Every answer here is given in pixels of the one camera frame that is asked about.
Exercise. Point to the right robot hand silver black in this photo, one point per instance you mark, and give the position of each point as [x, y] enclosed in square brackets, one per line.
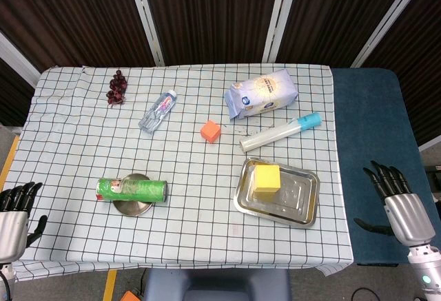
[410, 218]

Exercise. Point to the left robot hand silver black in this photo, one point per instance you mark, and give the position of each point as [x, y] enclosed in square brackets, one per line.
[12, 232]

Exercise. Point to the green chip can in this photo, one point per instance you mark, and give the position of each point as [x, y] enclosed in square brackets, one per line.
[134, 191]

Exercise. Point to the yellow cube block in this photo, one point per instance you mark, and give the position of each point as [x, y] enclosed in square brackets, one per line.
[267, 178]

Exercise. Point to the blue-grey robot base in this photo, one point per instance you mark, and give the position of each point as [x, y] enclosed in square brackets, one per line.
[217, 285]

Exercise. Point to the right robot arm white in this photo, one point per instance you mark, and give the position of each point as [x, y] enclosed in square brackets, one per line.
[425, 270]

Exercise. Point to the black box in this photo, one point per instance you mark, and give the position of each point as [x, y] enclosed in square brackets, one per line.
[434, 177]

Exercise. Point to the dark blue table mat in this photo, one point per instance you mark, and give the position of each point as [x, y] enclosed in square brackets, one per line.
[368, 125]

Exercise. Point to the rectangular metal tray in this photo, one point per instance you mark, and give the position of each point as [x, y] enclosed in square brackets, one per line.
[296, 208]

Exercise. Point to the round metal plate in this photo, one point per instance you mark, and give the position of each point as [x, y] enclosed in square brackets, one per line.
[132, 209]

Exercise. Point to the orange object on floor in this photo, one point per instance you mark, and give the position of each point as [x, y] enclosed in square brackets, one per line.
[130, 296]

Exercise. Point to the cling film roll blue end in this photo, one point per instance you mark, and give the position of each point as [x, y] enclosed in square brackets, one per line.
[275, 134]

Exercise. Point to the dark red grape bunch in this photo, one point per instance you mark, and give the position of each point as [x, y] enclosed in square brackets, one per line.
[117, 87]

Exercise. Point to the white checked tablecloth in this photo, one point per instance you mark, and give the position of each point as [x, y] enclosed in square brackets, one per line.
[193, 239]

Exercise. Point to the clear plastic water bottle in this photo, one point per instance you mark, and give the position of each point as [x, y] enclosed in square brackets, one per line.
[156, 113]

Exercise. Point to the pale blue tissue pack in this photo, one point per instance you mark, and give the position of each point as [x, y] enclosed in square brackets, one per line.
[262, 92]

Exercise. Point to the orange cube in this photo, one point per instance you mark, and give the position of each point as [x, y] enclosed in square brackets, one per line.
[210, 131]

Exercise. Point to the brown folding screen white frame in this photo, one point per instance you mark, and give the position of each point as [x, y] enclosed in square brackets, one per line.
[213, 15]

